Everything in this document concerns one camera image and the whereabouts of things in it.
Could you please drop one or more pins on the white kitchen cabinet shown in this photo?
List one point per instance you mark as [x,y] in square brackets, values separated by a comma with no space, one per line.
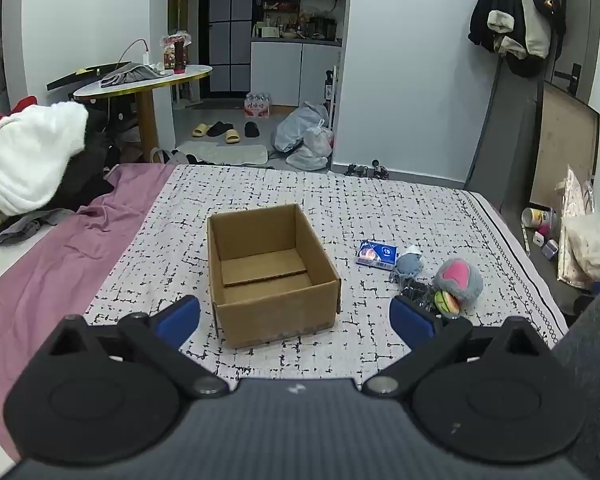
[290,72]

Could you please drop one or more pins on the brown wooden board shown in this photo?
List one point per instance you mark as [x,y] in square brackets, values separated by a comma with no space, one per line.
[565,145]

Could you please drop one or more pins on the white tote bag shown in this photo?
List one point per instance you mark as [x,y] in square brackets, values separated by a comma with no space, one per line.
[162,156]

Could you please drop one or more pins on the small grey plush toy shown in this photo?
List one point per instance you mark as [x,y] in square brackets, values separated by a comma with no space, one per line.
[409,265]

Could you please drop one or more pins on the dark grey cloth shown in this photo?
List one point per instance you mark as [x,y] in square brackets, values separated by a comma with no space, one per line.
[595,360]

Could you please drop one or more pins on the grey leaning panel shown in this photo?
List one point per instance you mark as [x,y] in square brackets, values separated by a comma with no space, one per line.
[505,150]

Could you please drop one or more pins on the dark shoes pile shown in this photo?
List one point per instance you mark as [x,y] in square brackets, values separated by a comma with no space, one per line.
[365,170]

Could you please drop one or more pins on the small pink item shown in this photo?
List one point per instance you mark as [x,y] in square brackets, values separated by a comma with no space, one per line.
[544,231]

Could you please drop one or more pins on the kitchen counter clutter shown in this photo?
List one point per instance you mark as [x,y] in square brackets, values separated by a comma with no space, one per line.
[300,20]

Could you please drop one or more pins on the hanging black beige coats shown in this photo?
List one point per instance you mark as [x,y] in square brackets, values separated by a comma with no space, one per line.
[500,0]

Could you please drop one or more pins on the black clothes pile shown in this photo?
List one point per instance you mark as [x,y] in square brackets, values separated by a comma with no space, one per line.
[87,170]

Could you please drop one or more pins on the black hair clip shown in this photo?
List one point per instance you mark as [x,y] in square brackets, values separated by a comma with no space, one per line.
[415,290]

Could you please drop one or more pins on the pale floor mat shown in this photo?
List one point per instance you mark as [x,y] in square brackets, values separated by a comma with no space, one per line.
[225,152]

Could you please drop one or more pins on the water bottle pack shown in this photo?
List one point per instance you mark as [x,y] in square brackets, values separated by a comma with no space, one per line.
[258,105]

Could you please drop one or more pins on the brown cardboard box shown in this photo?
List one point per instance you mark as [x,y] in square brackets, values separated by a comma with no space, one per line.
[275,317]

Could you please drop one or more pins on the flat white plastic bag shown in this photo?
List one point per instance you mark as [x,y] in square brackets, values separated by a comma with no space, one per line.
[307,159]

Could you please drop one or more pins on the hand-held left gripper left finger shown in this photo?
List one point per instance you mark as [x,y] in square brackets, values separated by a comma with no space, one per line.
[180,317]

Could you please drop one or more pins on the white fluffy garment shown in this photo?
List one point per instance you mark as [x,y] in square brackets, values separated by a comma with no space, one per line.
[30,150]

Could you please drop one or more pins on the black framed glass door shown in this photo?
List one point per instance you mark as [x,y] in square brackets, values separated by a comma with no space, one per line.
[227,35]

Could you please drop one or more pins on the blue tissue packet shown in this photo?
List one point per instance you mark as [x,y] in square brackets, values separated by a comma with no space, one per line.
[377,254]

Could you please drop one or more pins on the white fan base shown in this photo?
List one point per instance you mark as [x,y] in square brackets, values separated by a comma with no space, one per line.
[187,100]

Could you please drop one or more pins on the dark red bottle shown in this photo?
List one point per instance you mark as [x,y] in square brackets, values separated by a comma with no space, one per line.
[180,57]

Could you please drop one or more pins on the oval white table gold leg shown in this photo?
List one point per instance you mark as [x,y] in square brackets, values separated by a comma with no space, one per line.
[150,110]

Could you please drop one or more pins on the black flat board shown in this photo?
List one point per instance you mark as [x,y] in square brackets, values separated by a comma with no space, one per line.
[75,76]

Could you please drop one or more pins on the red cloth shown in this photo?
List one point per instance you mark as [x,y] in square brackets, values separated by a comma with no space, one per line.
[20,105]

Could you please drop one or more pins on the patterned plastic bag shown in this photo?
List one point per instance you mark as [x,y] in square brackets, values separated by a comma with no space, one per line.
[575,200]

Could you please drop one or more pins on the white knotted plastic bag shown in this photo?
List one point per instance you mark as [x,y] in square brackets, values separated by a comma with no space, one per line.
[320,137]

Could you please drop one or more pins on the black slipper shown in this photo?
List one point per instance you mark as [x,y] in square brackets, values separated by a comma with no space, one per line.
[221,128]
[251,129]

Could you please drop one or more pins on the hamburger plush toy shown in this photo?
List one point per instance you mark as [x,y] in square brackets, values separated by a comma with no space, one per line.
[446,302]

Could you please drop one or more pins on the red clear gift packet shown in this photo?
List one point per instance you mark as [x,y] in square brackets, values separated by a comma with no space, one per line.
[169,50]

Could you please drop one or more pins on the grey garment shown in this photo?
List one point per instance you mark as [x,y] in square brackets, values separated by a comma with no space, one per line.
[30,222]

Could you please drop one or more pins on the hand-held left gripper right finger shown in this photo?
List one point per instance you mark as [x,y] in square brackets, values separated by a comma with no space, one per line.
[407,317]

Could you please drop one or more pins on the large grey plastic bag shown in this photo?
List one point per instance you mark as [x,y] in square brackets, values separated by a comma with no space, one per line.
[295,125]

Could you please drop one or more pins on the yellow white cup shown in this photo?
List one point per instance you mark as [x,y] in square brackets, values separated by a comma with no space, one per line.
[535,216]

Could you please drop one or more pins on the pink bed sheet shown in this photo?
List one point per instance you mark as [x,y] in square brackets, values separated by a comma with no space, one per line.
[55,260]

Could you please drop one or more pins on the grey plush with pink heart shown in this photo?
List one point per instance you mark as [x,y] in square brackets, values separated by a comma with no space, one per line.
[472,285]

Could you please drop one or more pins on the small purple white box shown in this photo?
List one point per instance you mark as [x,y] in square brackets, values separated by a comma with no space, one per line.
[550,249]

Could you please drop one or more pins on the black bottle with label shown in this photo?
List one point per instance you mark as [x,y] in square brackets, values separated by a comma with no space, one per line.
[328,85]

